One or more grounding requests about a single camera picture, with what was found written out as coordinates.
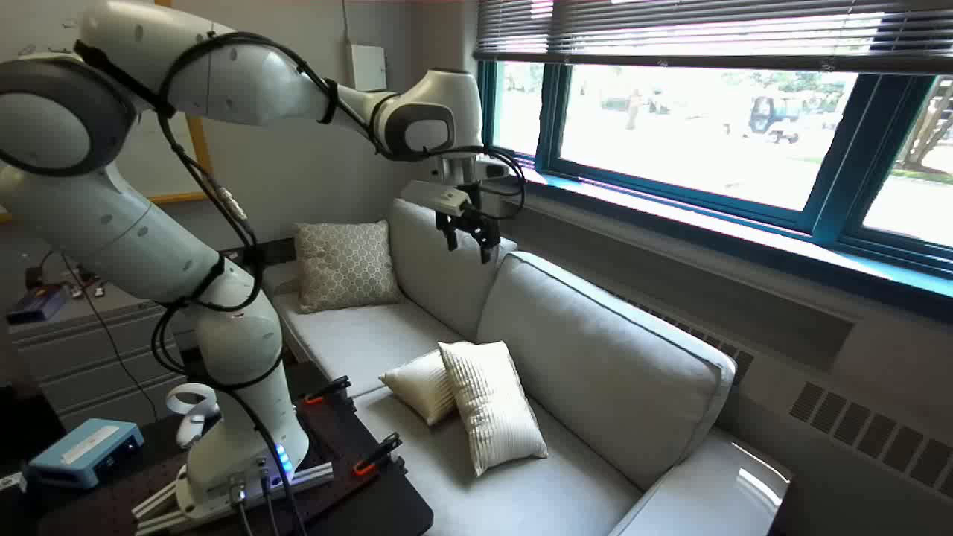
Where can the white wrist camera block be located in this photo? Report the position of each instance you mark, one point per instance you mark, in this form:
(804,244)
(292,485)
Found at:
(433,197)

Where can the grey drawer cabinet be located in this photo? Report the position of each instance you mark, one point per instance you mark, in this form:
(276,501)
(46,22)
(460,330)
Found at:
(91,360)

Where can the grey lattice patterned cushion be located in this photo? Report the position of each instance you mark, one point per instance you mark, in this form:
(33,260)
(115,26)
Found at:
(343,263)

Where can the radiator vent grille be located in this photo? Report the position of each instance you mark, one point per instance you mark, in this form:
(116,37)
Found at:
(873,436)

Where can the dark window blinds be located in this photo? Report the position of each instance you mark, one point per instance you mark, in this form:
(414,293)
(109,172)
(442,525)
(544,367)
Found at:
(695,32)

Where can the white cup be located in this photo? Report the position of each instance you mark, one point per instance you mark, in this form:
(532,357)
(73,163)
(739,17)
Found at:
(191,431)

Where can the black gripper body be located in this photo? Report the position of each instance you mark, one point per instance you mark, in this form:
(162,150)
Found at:
(466,206)

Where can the white wall box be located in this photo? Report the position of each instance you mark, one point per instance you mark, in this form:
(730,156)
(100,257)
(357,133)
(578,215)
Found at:
(366,68)

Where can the dark flat box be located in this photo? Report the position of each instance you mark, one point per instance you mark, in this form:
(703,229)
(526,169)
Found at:
(39,305)

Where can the dark vehicle outside window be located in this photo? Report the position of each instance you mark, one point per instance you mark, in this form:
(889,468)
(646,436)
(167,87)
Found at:
(774,119)

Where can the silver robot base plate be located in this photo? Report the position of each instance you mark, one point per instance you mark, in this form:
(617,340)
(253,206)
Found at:
(301,480)

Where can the orange black bar clamp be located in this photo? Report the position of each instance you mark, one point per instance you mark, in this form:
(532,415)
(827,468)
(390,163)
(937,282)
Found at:
(380,455)
(328,391)

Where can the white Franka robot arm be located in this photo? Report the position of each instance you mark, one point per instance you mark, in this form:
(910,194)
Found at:
(100,218)

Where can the teal framed window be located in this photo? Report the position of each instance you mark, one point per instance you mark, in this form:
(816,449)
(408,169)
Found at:
(844,159)

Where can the light blue box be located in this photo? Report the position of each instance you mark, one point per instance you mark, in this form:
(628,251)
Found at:
(85,452)

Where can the black robot table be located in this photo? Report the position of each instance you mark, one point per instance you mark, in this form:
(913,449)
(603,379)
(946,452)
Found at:
(381,509)

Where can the cream pleated cushion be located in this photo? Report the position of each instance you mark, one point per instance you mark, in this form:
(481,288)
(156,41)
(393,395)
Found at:
(491,406)
(420,390)

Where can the grey fabric sofa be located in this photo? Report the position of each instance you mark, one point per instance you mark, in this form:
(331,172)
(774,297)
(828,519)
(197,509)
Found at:
(597,367)

